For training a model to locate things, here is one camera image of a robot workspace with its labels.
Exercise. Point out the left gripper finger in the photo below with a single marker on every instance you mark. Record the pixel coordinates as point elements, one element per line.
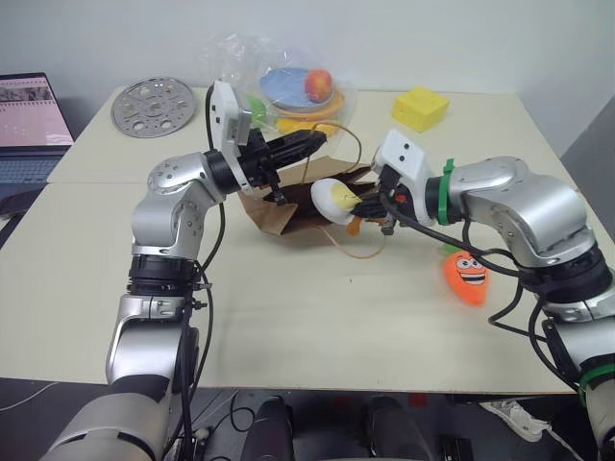
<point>300,139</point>
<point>298,152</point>

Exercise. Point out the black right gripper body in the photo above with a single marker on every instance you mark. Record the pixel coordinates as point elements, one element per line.
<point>394,192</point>

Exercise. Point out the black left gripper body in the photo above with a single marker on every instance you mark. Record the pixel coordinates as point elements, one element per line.
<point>254,161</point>

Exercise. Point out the white egg plush toy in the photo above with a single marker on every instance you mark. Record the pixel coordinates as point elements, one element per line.
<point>327,197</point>

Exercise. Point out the brown paper bag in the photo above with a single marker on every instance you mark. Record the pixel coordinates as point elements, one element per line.
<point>269,216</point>

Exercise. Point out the green forearm zip tie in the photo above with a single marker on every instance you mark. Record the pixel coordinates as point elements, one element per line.
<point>593,379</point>

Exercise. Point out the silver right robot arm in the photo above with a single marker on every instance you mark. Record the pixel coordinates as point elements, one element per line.
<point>528,206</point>

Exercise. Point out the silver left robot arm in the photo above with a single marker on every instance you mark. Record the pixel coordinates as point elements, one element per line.
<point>163,216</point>

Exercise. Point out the yellow cheese plush toy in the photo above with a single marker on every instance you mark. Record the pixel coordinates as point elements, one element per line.
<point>420,108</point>

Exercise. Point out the clear plastic bag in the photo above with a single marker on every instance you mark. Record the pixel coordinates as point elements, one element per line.
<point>240,62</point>

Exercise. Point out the orange carrot plush toy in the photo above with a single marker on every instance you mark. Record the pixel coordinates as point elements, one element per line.
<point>463,283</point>

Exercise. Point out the yellow toy fruit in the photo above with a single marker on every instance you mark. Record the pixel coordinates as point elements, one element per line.
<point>293,126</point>

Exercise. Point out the orange plate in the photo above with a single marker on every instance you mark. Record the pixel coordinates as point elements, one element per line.
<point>307,113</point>

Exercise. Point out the green wrist zip tie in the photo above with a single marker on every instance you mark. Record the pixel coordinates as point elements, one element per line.
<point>442,197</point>

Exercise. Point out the green toy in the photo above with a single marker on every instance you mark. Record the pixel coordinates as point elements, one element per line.
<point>257,108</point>

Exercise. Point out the blue plate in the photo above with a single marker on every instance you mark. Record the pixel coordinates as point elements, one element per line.
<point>283,86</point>

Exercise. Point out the red yellow apple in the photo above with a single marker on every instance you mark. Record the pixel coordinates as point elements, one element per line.
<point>319,85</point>

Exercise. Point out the round metal steamer plate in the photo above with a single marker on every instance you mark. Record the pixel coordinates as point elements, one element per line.
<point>154,108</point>

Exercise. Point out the dark rounded shape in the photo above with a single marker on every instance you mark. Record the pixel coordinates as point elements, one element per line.
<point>269,427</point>
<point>394,427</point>

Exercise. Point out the open laptop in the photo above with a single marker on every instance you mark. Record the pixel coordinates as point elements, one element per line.
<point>29,120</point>

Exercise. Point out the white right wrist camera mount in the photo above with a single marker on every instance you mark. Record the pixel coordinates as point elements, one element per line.
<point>406,156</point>

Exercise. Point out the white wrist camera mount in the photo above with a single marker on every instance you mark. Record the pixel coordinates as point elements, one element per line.
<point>226,108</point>
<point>406,156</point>

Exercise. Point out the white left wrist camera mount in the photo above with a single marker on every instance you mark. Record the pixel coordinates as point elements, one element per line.
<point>226,108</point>

